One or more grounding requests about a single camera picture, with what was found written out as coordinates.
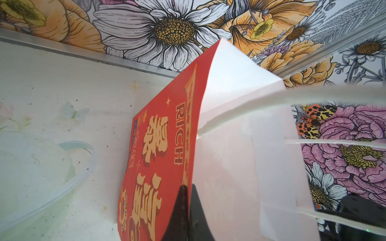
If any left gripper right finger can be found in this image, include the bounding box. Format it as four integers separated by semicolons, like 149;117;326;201
189;184;215;241

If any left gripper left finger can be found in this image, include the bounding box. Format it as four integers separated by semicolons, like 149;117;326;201
161;185;189;241

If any red white paper bag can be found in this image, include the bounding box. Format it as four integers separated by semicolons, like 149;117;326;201
118;40;386;241

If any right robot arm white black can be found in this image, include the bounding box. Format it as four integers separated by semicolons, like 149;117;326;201
315;194;386;241

